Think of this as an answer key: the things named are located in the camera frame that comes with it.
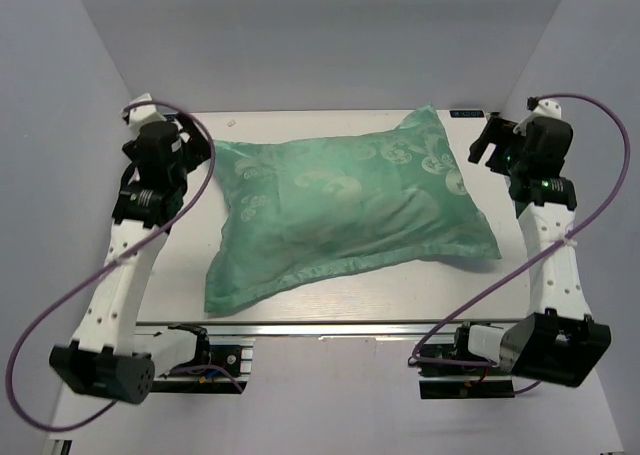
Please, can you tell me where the blue green satin pillowcase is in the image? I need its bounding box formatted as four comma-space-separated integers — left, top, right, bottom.
204, 105, 501, 316

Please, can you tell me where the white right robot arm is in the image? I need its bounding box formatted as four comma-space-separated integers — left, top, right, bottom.
451, 116, 611, 388

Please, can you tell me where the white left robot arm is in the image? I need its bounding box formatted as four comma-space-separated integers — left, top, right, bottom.
49, 113, 212, 404

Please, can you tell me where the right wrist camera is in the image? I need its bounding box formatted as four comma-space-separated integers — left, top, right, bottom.
523, 97, 562, 124

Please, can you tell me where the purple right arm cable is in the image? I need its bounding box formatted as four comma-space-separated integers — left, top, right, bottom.
407, 92, 632, 394

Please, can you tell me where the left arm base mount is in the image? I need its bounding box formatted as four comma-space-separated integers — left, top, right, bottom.
151, 323, 253, 395

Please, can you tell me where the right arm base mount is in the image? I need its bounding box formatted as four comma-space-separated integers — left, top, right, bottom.
407, 322, 515, 400

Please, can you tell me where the aluminium front table rail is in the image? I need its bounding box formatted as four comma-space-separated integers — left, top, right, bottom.
134, 319, 471, 341

